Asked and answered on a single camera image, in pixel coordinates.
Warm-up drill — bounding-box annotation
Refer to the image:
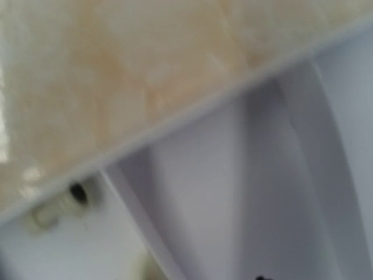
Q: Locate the white plastic tray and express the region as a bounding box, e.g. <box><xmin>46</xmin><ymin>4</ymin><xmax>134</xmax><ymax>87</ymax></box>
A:
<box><xmin>1</xmin><ymin>26</ymin><xmax>372</xmax><ymax>279</ymax></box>

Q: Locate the white chess piece in tray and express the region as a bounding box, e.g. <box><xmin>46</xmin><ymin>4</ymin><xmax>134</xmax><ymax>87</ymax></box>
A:
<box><xmin>24</xmin><ymin>183</ymin><xmax>89</xmax><ymax>234</ymax></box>

